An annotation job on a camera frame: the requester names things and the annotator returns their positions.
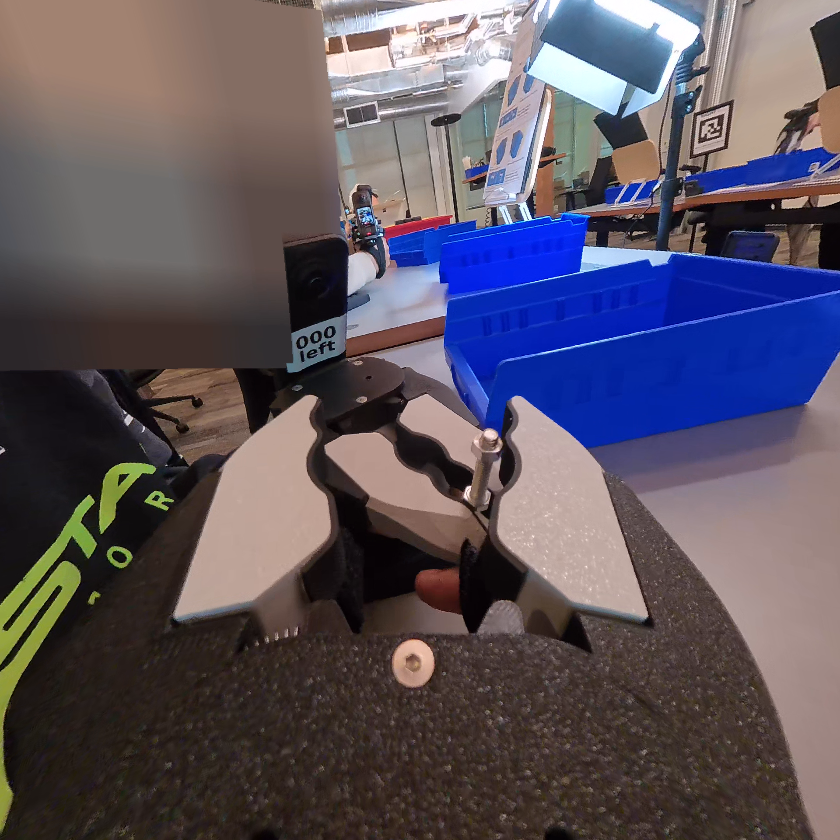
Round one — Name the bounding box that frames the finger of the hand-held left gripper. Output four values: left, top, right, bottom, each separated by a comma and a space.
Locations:
323, 431, 493, 557
395, 392, 510, 489

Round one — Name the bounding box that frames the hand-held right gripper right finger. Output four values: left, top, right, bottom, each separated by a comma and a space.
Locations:
460, 398, 651, 640

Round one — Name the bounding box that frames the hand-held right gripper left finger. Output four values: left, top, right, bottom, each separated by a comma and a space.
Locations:
172, 398, 362, 640

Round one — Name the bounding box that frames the long thin silver bolt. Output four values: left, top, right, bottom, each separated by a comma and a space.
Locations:
466, 451, 500, 510

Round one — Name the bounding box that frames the red plastic bin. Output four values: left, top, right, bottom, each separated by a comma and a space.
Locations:
385, 214, 451, 237

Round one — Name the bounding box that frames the black office chair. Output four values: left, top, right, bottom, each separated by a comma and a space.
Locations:
105, 371, 204, 434

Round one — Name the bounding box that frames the black printed shirt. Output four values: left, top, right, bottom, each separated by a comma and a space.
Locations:
0, 371, 224, 840

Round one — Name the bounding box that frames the black floor lamp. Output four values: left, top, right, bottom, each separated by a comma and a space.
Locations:
431, 113, 463, 224

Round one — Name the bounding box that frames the roll-up banner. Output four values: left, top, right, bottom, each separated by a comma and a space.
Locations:
482, 33, 552, 208

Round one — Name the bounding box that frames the dark blue bag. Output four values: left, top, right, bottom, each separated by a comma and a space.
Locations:
720, 230, 782, 263

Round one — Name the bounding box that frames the studio light on stand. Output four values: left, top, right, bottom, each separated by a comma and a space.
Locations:
525, 0, 710, 250

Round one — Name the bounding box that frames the long wooden desk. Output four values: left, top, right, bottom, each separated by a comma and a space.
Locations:
571, 178, 840, 270

